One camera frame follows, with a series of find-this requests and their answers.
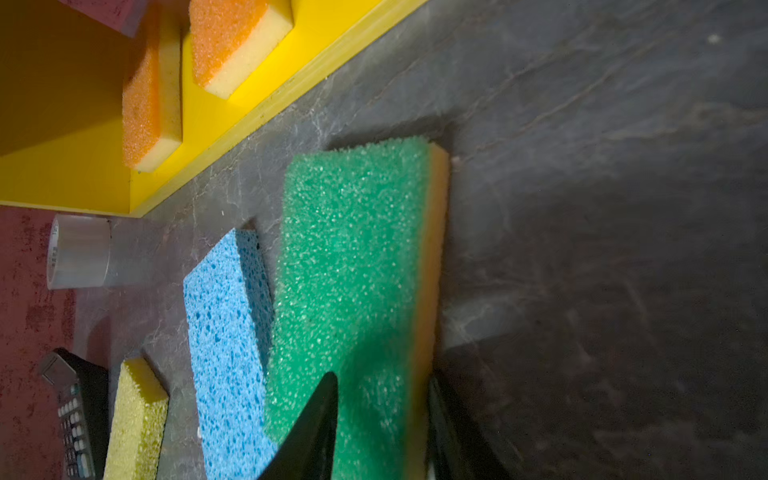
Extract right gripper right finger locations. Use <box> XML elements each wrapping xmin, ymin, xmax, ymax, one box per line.
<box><xmin>428</xmin><ymin>374</ymin><xmax>513</xmax><ymax>479</ymax></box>

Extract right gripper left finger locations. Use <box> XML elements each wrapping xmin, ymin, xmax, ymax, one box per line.
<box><xmin>259</xmin><ymin>372</ymin><xmax>339</xmax><ymax>480</ymax></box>

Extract light green sponge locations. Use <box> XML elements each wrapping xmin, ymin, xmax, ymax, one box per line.
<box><xmin>266</xmin><ymin>137</ymin><xmax>450</xmax><ymax>479</ymax></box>

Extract orange sponge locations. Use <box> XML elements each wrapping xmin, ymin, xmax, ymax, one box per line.
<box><xmin>122</xmin><ymin>3</ymin><xmax>183</xmax><ymax>173</ymax></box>
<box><xmin>188</xmin><ymin>0</ymin><xmax>294</xmax><ymax>100</ymax></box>

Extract orange sponge front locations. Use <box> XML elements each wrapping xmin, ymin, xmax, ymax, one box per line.
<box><xmin>188</xmin><ymin>0</ymin><xmax>294</xmax><ymax>100</ymax></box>

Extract yellow shelf with coloured boards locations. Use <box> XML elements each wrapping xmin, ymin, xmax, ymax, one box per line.
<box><xmin>1</xmin><ymin>1</ymin><xmax>417</xmax><ymax>217</ymax></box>

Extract blue sponge left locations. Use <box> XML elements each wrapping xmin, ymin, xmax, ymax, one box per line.
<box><xmin>183</xmin><ymin>229</ymin><xmax>276</xmax><ymax>479</ymax></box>

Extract yellow sponge left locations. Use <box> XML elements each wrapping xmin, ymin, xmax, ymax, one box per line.
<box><xmin>104</xmin><ymin>357</ymin><xmax>169</xmax><ymax>479</ymax></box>

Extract black calculator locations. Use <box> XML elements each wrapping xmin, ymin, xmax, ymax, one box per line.
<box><xmin>40</xmin><ymin>348</ymin><xmax>109</xmax><ymax>479</ymax></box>

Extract clear tape roll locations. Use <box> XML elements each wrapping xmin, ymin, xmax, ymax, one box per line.
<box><xmin>46</xmin><ymin>214</ymin><xmax>111</xmax><ymax>290</ymax></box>

